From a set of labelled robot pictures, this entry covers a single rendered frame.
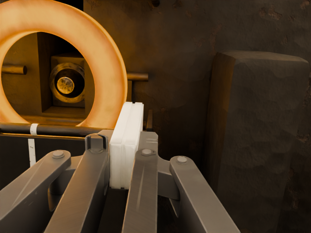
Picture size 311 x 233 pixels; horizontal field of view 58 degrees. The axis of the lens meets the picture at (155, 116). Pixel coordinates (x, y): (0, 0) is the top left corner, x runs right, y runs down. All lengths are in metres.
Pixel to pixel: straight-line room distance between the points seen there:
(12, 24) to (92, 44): 0.08
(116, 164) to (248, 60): 0.18
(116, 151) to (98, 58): 0.17
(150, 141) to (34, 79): 0.27
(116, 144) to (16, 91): 0.29
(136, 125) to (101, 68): 0.14
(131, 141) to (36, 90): 0.28
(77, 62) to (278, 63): 0.27
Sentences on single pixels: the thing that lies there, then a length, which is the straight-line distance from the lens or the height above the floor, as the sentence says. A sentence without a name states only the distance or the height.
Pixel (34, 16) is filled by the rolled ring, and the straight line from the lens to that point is 0.33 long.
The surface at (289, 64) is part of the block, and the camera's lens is 0.30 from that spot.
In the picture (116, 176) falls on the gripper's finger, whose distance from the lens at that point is 0.16.
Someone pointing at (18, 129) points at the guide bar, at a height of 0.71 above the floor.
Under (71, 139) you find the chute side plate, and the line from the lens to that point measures 0.30.
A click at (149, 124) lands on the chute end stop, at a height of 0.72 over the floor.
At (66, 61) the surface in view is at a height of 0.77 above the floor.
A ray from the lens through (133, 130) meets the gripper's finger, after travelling 0.17.
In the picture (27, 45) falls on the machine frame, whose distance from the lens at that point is 0.41.
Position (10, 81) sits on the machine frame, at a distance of 0.43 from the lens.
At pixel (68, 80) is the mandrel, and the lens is 0.41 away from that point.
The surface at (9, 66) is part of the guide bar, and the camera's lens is 0.41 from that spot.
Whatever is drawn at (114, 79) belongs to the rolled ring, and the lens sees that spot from 0.31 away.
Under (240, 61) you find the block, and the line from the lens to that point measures 0.28.
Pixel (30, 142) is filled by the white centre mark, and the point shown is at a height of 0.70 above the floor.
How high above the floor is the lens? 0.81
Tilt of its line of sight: 17 degrees down
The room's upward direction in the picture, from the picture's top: 3 degrees clockwise
